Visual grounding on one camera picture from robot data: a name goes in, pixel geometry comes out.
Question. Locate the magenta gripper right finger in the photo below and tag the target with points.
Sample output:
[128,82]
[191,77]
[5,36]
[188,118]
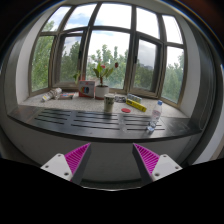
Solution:
[152,166]

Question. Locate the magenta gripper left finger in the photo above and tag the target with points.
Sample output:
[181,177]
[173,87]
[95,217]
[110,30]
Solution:
[70,166]

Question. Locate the clear plastic water bottle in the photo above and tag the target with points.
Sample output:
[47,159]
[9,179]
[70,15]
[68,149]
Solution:
[155,116]

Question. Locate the dark slatted radiator cover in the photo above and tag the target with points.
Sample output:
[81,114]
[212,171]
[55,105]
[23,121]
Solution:
[102,127]

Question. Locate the red round lid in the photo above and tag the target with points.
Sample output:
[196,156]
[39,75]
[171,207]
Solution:
[125,110]

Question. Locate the yellow rectangular box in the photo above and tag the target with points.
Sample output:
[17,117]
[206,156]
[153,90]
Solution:
[136,105]

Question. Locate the flat colourful booklet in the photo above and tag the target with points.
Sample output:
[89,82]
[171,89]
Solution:
[67,96]

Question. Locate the rolled white plastic package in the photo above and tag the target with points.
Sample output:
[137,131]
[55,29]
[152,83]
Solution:
[52,94]

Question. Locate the light blue small box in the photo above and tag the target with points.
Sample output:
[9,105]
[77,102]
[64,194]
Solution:
[134,98]

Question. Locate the small dark patterned packet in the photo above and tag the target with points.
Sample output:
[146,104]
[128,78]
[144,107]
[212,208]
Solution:
[120,99]

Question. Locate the white paper cup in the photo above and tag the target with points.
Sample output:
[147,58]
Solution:
[108,102]

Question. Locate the pink and white box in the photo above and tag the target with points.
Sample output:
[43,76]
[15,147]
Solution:
[86,88]

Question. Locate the white flower pot with plant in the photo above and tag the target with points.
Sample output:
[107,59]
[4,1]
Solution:
[101,72]

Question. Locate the bay window frame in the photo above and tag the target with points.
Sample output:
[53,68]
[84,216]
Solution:
[148,45]

